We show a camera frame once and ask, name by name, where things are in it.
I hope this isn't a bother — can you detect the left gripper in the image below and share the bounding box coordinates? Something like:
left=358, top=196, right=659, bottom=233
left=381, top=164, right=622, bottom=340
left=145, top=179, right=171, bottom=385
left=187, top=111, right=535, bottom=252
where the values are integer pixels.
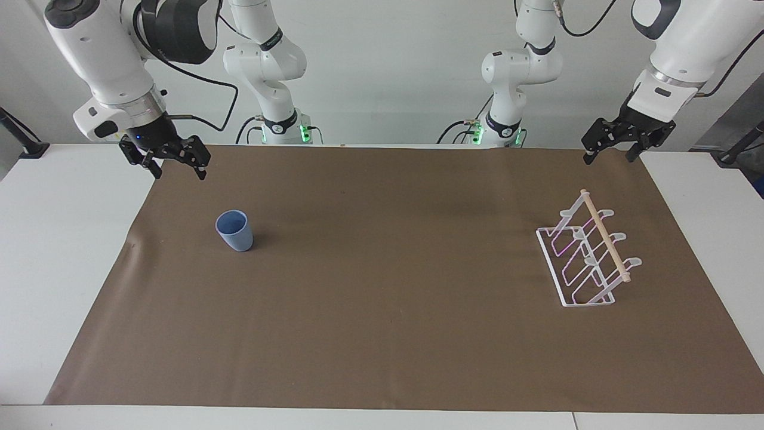
left=581, top=88, right=677, bottom=165

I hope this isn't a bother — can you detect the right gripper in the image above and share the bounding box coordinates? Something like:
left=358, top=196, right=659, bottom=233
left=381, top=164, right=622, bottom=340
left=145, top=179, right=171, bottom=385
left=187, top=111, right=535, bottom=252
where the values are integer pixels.
left=118, top=114, right=211, bottom=182

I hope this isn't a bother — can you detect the blue cup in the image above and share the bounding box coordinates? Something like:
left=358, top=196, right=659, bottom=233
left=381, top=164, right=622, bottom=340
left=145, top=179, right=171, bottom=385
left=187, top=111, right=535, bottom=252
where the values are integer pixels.
left=215, top=209, right=254, bottom=253

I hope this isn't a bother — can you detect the black stand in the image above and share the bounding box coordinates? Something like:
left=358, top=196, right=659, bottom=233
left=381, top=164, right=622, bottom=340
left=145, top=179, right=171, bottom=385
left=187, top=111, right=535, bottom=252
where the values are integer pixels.
left=711, top=119, right=764, bottom=169
left=0, top=106, right=51, bottom=159

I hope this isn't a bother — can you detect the black cable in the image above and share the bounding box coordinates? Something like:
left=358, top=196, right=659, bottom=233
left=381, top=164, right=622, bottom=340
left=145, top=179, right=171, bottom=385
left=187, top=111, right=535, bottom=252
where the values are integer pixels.
left=235, top=115, right=266, bottom=145
left=553, top=0, right=620, bottom=38
left=133, top=6, right=240, bottom=133
left=437, top=94, right=495, bottom=145
left=702, top=29, right=764, bottom=98

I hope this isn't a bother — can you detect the white wire cup holder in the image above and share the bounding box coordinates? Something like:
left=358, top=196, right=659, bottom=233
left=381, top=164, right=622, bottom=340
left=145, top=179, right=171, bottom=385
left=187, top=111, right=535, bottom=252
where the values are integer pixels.
left=535, top=189, right=643, bottom=308

